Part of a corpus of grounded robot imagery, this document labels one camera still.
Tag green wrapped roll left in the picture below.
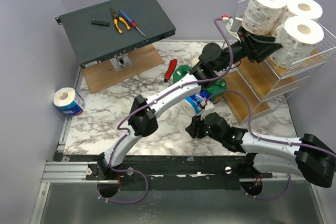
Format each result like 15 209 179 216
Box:
173 65 191 83

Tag floral roll back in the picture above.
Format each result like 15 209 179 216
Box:
270 16 324 69

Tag purple cable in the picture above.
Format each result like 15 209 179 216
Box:
202 89 336 156
107 15 236 175

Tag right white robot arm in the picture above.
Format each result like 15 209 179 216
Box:
185 112 335 188

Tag blue red screwdriver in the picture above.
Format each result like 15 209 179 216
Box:
119 9 145 37

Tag dark grey rack chassis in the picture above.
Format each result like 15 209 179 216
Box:
56 0 176 69

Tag top wooden shelf board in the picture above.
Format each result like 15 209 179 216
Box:
266 49 325 78

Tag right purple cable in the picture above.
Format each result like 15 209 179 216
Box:
202 89 336 156

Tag wooden board under chassis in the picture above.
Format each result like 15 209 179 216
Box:
81 45 164 94

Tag cream wrapped roll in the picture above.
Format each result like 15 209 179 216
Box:
191 57 199 67

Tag green wrapped roll right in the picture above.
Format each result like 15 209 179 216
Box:
206 78 227 104

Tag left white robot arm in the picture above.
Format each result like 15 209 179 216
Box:
97 27 282 179

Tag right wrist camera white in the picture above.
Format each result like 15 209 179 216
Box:
200 101 215 115

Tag green wrapped roll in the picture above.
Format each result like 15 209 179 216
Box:
206 78 227 104
173 65 191 83

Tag bottom wooden shelf board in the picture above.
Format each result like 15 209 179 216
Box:
222 70 271 124

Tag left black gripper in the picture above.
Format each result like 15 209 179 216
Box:
214 27 280 73

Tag floral roll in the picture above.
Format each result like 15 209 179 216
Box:
242 0 288 35
271 0 323 37
270 16 324 69

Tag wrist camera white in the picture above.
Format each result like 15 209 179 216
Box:
222 15 243 35
200 101 215 115

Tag yellow handled pliers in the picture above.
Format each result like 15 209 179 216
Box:
110 8 131 34

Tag red utility knife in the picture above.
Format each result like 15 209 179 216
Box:
164 59 177 82

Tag black bit holder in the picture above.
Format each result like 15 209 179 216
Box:
91 19 110 27

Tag middle wooden shelf board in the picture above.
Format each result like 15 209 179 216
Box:
236 57 297 101

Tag blue wrapped roll far left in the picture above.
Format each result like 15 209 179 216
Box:
53 87 86 116

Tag white wire shelf rack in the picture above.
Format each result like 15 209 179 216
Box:
223 0 335 123

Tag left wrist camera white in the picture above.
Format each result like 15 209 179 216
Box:
222 15 243 35

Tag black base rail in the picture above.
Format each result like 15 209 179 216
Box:
86 154 272 191

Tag floral roll front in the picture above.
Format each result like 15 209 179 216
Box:
271 0 323 37

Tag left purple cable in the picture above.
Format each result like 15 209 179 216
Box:
107 15 236 175

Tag blue Tempo tissue roll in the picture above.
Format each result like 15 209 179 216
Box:
181 91 210 117

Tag wooden shelf board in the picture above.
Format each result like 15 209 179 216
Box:
236 57 297 101
222 70 271 124
266 49 325 78

